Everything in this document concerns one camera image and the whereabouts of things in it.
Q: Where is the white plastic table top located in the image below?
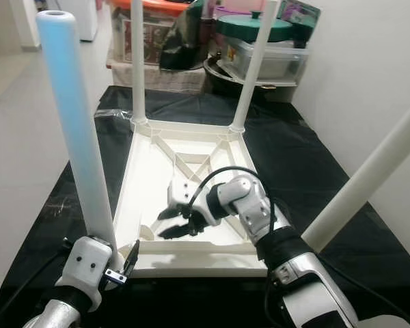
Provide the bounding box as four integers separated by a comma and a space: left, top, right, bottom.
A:
116, 120, 295, 277

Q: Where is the clear tape strip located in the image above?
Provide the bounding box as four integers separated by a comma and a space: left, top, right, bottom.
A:
96, 113, 131, 124

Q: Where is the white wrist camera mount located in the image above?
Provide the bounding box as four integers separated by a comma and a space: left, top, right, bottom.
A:
167, 176, 199, 213
60, 236, 118, 312

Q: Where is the white cabinet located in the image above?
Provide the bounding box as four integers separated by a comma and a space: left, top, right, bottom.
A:
58, 0, 100, 42

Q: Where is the black tablecloth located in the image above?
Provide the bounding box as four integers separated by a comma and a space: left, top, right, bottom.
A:
0, 85, 410, 328

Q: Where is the dark metal wok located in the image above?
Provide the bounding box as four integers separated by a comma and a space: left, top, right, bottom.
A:
204, 58, 254, 86

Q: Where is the clear plastic storage box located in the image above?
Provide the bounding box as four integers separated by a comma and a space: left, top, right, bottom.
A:
222, 38, 310, 86

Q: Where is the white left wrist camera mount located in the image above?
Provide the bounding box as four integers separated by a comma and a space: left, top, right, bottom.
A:
60, 236, 118, 312

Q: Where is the clear storage box orange lid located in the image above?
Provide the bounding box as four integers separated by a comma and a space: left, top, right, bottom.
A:
109, 0, 178, 66

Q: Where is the pink plastic container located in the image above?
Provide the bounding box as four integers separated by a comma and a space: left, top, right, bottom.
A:
215, 0, 260, 18

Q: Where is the clear tape cross patch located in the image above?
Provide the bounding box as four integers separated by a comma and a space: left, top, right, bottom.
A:
48, 184, 90, 219

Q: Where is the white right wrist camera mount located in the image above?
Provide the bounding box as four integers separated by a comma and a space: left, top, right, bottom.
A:
167, 176, 199, 213

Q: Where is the beige low platform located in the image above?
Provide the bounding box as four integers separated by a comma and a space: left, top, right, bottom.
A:
106, 58, 165, 86

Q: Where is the green pot lid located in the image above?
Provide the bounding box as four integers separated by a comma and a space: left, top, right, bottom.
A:
215, 12, 295, 43

